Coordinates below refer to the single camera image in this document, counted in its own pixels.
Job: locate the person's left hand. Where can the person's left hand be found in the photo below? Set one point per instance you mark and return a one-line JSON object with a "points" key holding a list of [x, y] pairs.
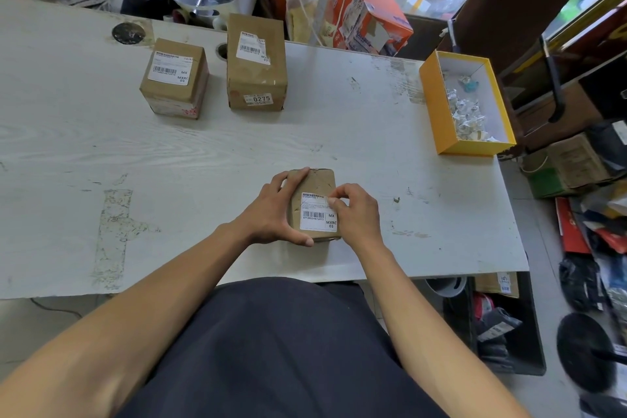
{"points": [[267, 219]]}

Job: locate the person's right hand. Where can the person's right hand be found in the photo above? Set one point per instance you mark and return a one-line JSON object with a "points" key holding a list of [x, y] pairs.
{"points": [[360, 219]]}

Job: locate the small white label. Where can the small white label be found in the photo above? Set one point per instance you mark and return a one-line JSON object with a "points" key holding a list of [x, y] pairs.
{"points": [[258, 99]]}

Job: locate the tall cardboard box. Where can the tall cardboard box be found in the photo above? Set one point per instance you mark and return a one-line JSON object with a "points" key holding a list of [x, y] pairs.
{"points": [[254, 82]]}

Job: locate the labelled brown cardboard box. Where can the labelled brown cardboard box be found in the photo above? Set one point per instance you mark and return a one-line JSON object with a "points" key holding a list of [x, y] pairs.
{"points": [[485, 283]]}

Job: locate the pile of torn label scraps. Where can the pile of torn label scraps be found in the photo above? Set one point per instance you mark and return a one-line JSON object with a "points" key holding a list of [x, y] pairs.
{"points": [[468, 114]]}

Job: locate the small cube brown parcel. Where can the small cube brown parcel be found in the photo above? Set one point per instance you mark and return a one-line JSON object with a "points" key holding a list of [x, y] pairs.
{"points": [[159, 97]]}

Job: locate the person's left forearm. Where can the person's left forearm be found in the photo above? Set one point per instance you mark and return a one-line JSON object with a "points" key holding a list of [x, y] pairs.
{"points": [[127, 315]]}

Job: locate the person's right forearm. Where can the person's right forearm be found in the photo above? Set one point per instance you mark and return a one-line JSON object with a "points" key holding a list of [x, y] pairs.
{"points": [[431, 339]]}

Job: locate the yellow tray with label scraps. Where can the yellow tray with label scraps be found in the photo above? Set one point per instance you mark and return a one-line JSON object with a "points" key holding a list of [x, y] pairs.
{"points": [[441, 114]]}

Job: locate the white bucket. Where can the white bucket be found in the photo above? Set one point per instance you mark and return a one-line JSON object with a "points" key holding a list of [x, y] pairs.
{"points": [[446, 285]]}

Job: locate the dark navy shirt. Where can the dark navy shirt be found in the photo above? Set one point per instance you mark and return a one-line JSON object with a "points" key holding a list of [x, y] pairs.
{"points": [[279, 354]]}

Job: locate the beige plastic packet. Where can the beige plastic packet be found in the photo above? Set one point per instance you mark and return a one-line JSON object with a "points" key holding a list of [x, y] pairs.
{"points": [[301, 21]]}

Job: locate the black plastic crate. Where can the black plastic crate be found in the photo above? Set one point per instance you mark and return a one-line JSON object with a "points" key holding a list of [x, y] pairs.
{"points": [[531, 339]]}

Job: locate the red folder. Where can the red folder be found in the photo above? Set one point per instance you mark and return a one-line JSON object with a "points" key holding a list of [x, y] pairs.
{"points": [[569, 229]]}

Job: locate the orange printed carton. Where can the orange printed carton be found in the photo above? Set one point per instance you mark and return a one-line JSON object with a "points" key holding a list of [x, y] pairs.
{"points": [[387, 6]]}

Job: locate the black round grommet cover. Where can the black round grommet cover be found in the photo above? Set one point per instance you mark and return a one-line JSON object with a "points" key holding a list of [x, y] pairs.
{"points": [[128, 33]]}

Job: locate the black round stool base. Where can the black round stool base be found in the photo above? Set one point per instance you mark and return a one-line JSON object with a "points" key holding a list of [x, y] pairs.
{"points": [[583, 351]]}

